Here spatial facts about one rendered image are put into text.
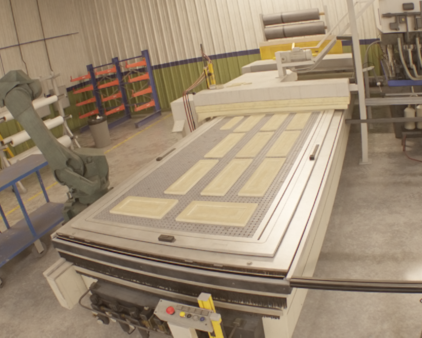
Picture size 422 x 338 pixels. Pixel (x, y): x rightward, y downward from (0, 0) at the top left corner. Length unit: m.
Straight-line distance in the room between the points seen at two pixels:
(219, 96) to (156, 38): 5.79
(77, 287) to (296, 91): 3.44
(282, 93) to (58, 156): 2.87
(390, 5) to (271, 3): 4.31
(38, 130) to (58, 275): 1.38
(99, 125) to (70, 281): 5.88
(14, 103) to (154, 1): 7.62
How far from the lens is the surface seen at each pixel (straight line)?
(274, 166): 2.90
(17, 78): 3.53
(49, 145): 3.38
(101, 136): 8.36
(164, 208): 2.55
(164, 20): 10.27
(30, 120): 3.37
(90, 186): 3.37
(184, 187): 2.82
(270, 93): 4.67
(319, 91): 4.52
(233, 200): 2.49
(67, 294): 2.84
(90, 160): 3.56
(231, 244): 2.02
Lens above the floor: 2.00
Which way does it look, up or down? 19 degrees down
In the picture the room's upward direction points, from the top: 11 degrees counter-clockwise
